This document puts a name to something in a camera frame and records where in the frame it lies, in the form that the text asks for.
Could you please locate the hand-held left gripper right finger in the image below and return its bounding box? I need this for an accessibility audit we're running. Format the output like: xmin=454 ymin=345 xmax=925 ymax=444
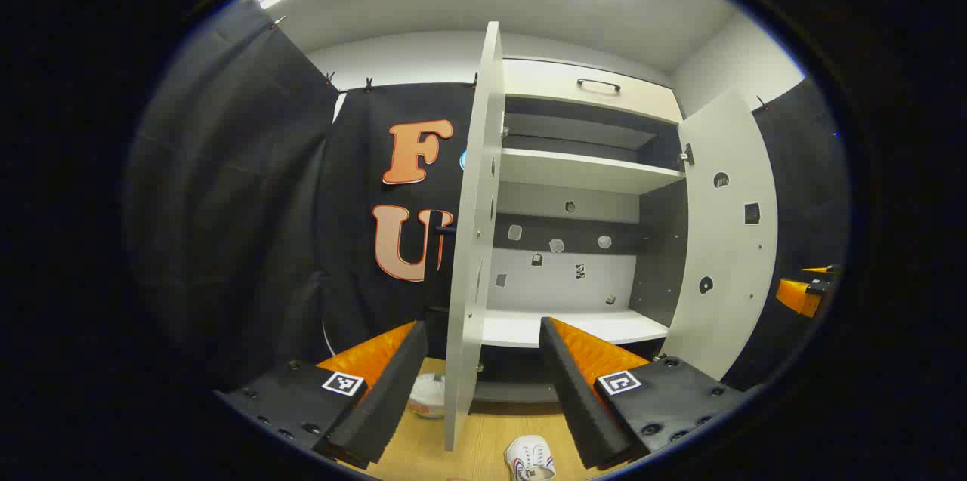
xmin=539 ymin=316 xmax=756 ymax=470

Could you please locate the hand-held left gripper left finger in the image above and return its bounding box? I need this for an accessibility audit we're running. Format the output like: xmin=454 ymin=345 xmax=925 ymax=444
xmin=214 ymin=320 xmax=429 ymax=470

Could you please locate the white cabinet door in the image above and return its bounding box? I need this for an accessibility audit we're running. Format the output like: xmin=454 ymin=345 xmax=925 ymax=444
xmin=656 ymin=91 xmax=779 ymax=382
xmin=443 ymin=21 xmax=505 ymax=453

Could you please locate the white canvas shoe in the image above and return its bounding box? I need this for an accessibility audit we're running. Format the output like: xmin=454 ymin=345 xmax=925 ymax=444
xmin=505 ymin=436 xmax=557 ymax=481

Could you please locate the white shoe cabinet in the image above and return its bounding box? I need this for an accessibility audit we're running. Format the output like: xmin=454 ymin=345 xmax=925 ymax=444
xmin=476 ymin=57 xmax=690 ymax=404

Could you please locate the white cabinet shelf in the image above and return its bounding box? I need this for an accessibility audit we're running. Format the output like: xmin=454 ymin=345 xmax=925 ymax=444
xmin=500 ymin=147 xmax=687 ymax=196

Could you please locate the white cabinet drawer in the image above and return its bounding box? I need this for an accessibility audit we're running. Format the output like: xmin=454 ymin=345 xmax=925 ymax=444
xmin=502 ymin=58 xmax=683 ymax=124

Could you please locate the white round object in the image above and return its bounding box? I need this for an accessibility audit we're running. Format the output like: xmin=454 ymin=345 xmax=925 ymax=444
xmin=409 ymin=373 xmax=446 ymax=420

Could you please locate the black backdrop cloth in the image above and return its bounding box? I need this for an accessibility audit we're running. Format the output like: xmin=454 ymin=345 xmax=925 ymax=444
xmin=125 ymin=0 xmax=484 ymax=395
xmin=724 ymin=77 xmax=851 ymax=391

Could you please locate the black door handle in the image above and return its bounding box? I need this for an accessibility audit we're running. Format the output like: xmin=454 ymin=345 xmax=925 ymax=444
xmin=425 ymin=209 xmax=459 ymax=316

